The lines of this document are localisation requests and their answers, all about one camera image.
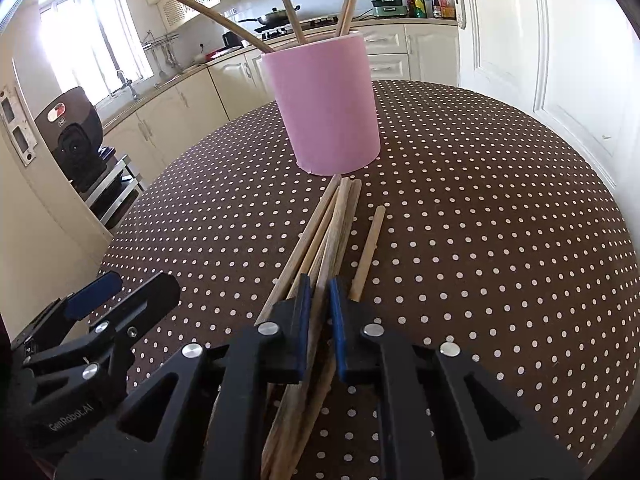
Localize window with bars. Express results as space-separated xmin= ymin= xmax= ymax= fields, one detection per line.
xmin=38 ymin=0 xmax=153 ymax=104

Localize black electric kettle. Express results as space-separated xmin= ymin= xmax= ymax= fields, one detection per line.
xmin=222 ymin=32 xmax=243 ymax=50

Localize white door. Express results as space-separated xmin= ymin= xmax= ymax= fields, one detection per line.
xmin=459 ymin=0 xmax=639 ymax=222

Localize brown polka dot tablecloth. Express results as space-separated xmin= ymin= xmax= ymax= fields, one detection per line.
xmin=101 ymin=81 xmax=639 ymax=466

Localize gas stove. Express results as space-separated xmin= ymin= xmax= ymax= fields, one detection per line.
xmin=259 ymin=15 xmax=342 ymax=42

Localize pink cylindrical utensil holder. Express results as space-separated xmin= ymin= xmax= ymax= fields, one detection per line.
xmin=262 ymin=34 xmax=381 ymax=176

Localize wall utensil rack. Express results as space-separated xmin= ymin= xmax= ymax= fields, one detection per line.
xmin=141 ymin=30 xmax=183 ymax=82

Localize dark sauce bottle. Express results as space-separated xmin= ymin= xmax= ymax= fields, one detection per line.
xmin=431 ymin=0 xmax=442 ymax=18

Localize black wok with lid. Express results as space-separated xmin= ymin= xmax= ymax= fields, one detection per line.
xmin=240 ymin=8 xmax=290 ymax=28

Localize lower cream cabinets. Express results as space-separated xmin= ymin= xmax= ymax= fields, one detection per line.
xmin=106 ymin=23 xmax=459 ymax=181

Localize green bottle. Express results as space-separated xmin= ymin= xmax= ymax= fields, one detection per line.
xmin=413 ymin=0 xmax=427 ymax=18

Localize metal shelf rack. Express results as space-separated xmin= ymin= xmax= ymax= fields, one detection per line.
xmin=80 ymin=155 xmax=146 ymax=233

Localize orange sauce bottle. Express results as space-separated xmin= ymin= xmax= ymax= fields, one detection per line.
xmin=439 ymin=0 xmax=457 ymax=20

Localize door strike plate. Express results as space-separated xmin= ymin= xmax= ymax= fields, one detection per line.
xmin=1 ymin=86 xmax=38 ymax=167

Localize green electric cooker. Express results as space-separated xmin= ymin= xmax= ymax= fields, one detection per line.
xmin=371 ymin=0 xmax=409 ymax=18

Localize thin wooden chopstick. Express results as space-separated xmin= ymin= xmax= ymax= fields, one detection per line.
xmin=286 ymin=194 xmax=337 ymax=299

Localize kitchen faucet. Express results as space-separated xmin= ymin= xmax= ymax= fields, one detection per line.
xmin=116 ymin=70 xmax=140 ymax=101

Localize wooden chopstick pile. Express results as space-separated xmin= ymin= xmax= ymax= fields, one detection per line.
xmin=254 ymin=174 xmax=341 ymax=326
xmin=258 ymin=174 xmax=350 ymax=479

